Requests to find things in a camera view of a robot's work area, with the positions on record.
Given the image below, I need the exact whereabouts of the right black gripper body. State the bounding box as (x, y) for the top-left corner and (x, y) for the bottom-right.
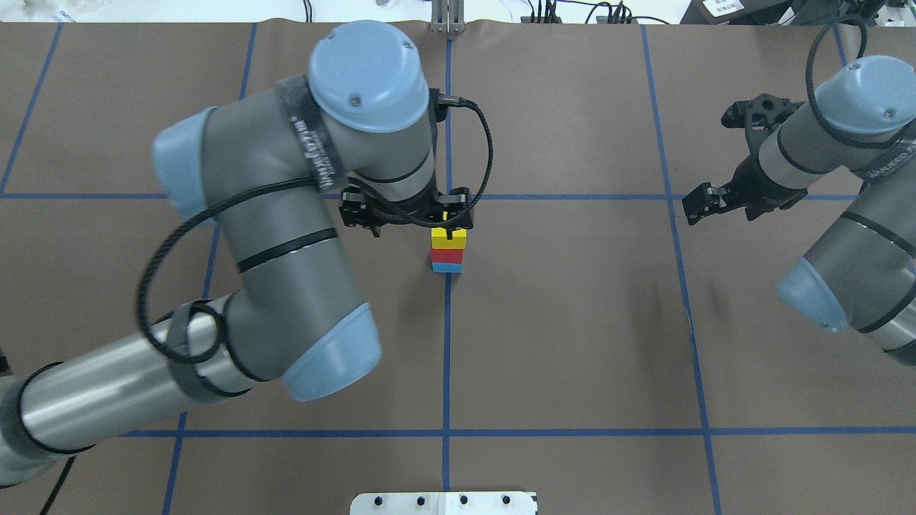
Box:
(730, 156), (808, 221)

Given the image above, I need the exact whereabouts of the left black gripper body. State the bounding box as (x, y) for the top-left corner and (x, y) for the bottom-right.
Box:
(362, 179), (444, 225)

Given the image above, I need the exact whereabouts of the yellow wooden block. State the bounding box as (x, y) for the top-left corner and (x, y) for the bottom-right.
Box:
(431, 226), (468, 250)

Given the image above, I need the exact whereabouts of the red wooden block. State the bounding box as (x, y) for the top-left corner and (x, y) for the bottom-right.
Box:
(431, 248), (464, 265)

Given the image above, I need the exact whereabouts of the blue wooden block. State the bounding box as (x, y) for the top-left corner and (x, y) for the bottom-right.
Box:
(432, 262), (462, 274)

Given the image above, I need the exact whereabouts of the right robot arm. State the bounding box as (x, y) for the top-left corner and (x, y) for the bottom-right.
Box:
(683, 55), (915, 368)

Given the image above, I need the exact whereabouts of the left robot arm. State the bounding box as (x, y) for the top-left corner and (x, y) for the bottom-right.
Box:
(2, 20), (482, 489)

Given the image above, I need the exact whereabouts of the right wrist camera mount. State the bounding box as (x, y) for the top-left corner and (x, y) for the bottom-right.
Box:
(720, 94), (804, 156)

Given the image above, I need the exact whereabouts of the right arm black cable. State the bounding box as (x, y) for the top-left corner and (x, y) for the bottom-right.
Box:
(805, 16), (916, 149)

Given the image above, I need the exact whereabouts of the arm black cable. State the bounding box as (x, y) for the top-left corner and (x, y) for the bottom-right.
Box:
(136, 94), (494, 364)
(805, 16), (916, 149)

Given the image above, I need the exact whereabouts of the aluminium frame post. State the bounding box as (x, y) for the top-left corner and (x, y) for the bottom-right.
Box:
(429, 0), (467, 34)

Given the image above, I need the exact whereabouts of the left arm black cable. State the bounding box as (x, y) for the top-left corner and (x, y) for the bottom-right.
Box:
(136, 94), (494, 364)

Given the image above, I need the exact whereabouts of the white camera stand base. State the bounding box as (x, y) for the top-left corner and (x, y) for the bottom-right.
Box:
(349, 490), (539, 514)

